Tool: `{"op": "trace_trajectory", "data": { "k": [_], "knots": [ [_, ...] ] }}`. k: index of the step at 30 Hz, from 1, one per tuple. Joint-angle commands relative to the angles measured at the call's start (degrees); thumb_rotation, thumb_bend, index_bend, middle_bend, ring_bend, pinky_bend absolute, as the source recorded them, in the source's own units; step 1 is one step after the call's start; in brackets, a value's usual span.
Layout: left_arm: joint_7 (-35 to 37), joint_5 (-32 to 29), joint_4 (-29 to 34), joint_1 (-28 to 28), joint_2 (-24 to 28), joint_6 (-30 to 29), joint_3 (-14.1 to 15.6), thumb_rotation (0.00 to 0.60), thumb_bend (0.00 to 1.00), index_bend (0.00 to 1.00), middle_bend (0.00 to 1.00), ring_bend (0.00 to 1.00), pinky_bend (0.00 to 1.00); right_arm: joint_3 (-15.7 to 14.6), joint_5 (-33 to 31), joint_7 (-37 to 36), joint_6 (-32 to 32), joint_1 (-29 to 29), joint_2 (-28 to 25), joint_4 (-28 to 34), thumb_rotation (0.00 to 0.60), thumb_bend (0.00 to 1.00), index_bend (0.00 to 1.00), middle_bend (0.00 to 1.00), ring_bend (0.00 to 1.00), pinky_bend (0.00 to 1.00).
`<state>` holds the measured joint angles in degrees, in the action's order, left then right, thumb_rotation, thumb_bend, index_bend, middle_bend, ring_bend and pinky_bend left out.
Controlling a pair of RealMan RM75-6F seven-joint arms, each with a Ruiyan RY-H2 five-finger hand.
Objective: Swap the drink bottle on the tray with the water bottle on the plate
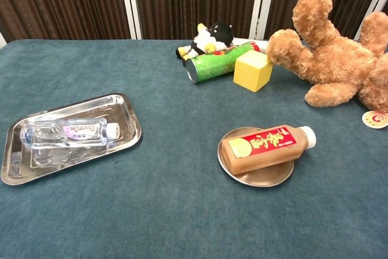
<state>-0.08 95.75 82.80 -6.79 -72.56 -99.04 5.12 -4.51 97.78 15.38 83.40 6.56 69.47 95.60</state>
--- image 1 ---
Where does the green chips can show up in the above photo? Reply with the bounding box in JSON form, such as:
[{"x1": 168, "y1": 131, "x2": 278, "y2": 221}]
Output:
[{"x1": 185, "y1": 41, "x2": 261, "y2": 84}]

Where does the round steel plate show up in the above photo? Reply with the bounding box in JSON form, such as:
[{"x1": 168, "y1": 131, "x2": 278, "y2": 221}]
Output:
[{"x1": 217, "y1": 127, "x2": 295, "y2": 188}]

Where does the blue table mat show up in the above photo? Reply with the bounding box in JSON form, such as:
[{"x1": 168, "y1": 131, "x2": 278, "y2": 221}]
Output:
[{"x1": 0, "y1": 39, "x2": 388, "y2": 259}]

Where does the yellow cube block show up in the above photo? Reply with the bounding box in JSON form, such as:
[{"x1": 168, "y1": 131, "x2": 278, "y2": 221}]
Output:
[{"x1": 233, "y1": 49, "x2": 274, "y2": 93}]

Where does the black white plush toy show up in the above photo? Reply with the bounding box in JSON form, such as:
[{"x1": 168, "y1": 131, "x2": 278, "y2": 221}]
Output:
[{"x1": 175, "y1": 21, "x2": 235, "y2": 66}]

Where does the brown drink bottle red label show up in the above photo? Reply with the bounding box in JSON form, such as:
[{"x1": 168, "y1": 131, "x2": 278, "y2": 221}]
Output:
[{"x1": 221, "y1": 124, "x2": 317, "y2": 176}]

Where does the rectangular steel tray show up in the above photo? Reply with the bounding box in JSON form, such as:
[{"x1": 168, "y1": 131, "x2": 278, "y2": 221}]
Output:
[{"x1": 0, "y1": 93, "x2": 142, "y2": 186}]

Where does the clear water bottle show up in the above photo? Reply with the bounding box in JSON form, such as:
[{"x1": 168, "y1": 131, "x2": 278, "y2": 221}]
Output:
[{"x1": 19, "y1": 116, "x2": 121, "y2": 150}]

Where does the round white hang tag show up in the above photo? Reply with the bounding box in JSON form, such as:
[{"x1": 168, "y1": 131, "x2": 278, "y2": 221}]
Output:
[{"x1": 361, "y1": 110, "x2": 388, "y2": 129}]

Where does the brown teddy bear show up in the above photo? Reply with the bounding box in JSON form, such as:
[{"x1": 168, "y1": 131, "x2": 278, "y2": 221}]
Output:
[{"x1": 266, "y1": 0, "x2": 388, "y2": 113}]

